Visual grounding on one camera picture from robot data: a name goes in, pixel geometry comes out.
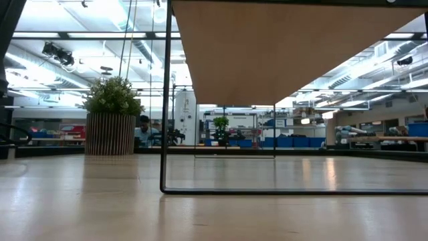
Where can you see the green plant in slatted pot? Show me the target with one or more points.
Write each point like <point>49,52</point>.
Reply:
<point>110,130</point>

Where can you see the white pillar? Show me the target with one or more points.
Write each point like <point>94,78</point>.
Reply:
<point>185,117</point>

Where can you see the person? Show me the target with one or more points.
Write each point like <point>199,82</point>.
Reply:
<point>144,132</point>

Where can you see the black aluminium rig frame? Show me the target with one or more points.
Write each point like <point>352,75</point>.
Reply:
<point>50,151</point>

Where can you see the small background potted plant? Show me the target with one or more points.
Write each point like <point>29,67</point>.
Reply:
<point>220,127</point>

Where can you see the wooden shelf black metal legs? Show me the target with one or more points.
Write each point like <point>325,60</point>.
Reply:
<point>267,50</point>

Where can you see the row of blue bins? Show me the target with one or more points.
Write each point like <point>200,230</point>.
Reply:
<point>294,142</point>

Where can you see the black ceiling lamp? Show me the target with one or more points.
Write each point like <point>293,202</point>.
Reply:
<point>404,61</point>

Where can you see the large blue bin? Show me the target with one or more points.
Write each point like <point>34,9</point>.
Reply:
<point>418,129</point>

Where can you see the black ceiling-mounted device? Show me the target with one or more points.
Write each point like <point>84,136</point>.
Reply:
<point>58,53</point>

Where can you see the black background robot arm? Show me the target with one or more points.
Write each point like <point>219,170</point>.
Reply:
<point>175,136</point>

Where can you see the long wooden background table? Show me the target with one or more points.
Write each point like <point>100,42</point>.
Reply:
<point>394,138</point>

